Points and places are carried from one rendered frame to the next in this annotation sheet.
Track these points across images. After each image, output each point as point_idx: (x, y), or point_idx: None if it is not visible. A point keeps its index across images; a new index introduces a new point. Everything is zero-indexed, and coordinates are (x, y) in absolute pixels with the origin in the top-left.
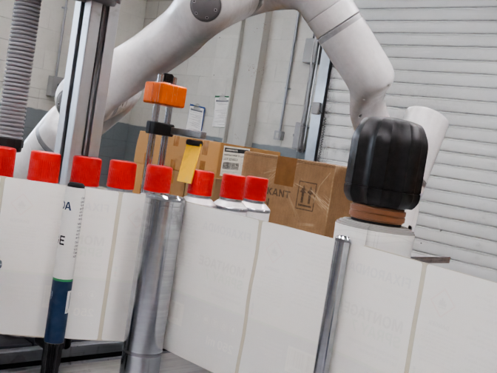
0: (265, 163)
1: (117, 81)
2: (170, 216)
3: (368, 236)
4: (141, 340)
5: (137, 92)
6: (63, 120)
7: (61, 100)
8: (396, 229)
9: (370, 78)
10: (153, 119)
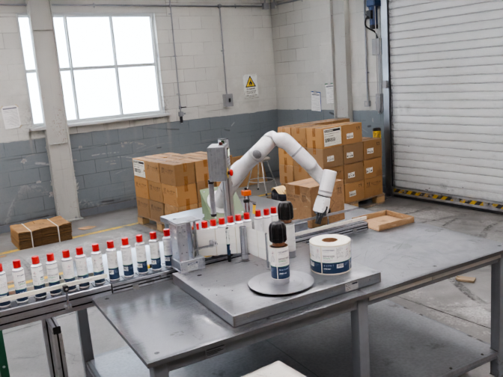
0: (291, 187)
1: (239, 173)
2: (243, 230)
3: None
4: (243, 252)
5: None
6: (224, 203)
7: None
8: (287, 224)
9: (307, 166)
10: (244, 199)
